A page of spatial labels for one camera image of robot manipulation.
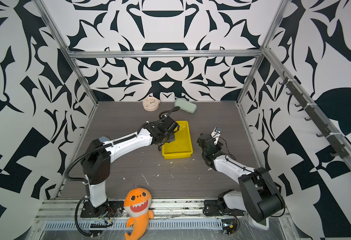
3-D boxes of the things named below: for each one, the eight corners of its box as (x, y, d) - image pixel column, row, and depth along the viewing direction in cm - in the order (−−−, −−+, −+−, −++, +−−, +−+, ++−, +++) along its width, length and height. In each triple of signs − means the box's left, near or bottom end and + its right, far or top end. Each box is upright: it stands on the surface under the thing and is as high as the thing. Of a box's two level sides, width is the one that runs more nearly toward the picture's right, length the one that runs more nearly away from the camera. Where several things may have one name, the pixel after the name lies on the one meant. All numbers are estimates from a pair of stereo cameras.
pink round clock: (140, 110, 117) (139, 107, 115) (146, 98, 125) (146, 95, 123) (156, 112, 115) (155, 110, 113) (161, 100, 123) (160, 98, 121)
